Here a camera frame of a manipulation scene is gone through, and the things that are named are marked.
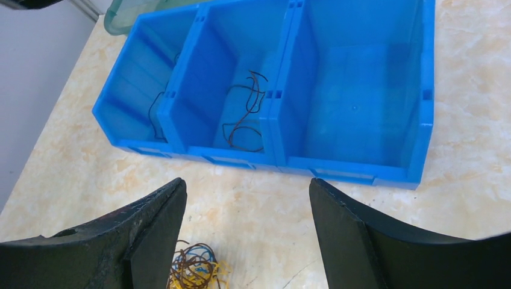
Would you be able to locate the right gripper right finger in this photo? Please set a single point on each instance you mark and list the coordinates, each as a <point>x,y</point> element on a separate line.
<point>362,247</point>

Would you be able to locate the blue three-compartment bin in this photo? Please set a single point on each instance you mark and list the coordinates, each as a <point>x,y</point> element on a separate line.
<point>340,90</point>

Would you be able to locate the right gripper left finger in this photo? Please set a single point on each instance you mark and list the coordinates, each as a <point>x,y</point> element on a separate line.
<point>131,247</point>

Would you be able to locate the teal transparent plastic tub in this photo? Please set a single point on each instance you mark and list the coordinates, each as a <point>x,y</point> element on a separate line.
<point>121,14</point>

